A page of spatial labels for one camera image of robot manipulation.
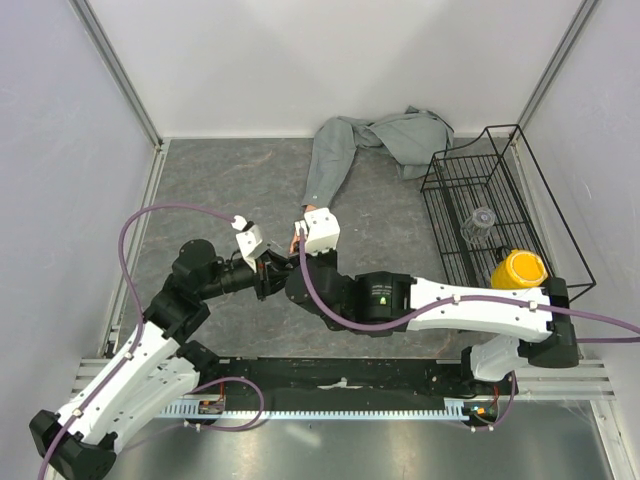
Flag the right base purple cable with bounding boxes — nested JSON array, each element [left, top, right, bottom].
[[464, 372, 520, 433]]

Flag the clear plastic jar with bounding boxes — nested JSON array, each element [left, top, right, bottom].
[[460, 206, 496, 245]]

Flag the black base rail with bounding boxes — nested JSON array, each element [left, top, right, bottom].
[[199, 358, 492, 412]]

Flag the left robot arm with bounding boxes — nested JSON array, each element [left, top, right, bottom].
[[29, 233, 292, 479]]

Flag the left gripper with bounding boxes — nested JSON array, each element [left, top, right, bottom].
[[198, 247, 293, 299]]

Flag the yellow lidded container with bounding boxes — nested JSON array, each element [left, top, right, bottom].
[[490, 249, 548, 290]]

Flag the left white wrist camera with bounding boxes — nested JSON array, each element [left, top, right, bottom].
[[231, 215, 268, 273]]

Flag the mannequin hand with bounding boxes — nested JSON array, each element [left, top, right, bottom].
[[289, 205, 317, 255]]

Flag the grey slotted cable duct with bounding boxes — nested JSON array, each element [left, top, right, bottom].
[[156, 398, 469, 421]]

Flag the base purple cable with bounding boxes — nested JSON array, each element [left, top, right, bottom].
[[464, 372, 520, 433], [180, 375, 266, 434]]

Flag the grey shirt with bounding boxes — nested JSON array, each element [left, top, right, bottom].
[[301, 106, 454, 209]]

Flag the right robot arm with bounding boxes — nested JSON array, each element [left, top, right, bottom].
[[285, 250, 579, 394]]

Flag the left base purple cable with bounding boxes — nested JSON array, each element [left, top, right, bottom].
[[180, 375, 266, 434]]

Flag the black wire rack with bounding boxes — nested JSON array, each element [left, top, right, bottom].
[[421, 124, 596, 301]]

